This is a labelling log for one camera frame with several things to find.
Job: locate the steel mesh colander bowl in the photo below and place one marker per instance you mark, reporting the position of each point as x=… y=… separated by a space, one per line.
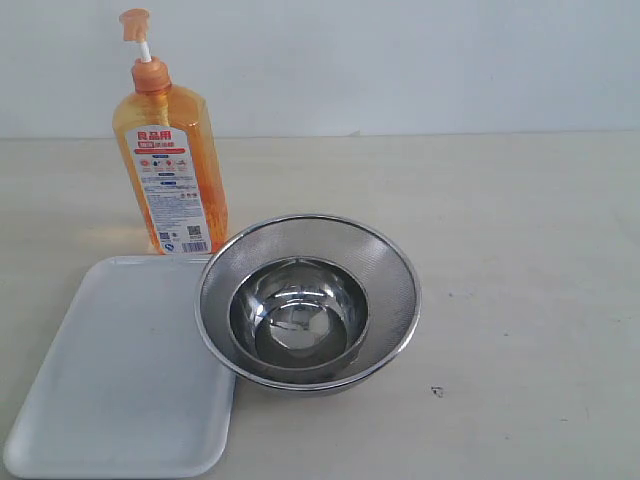
x=391 y=283

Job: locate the small stainless steel bowl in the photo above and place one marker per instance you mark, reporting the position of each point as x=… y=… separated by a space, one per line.
x=299 y=319

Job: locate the white plastic tray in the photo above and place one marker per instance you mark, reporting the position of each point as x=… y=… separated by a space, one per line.
x=128 y=388

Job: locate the orange dish soap pump bottle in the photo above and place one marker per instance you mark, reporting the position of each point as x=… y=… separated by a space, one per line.
x=166 y=140

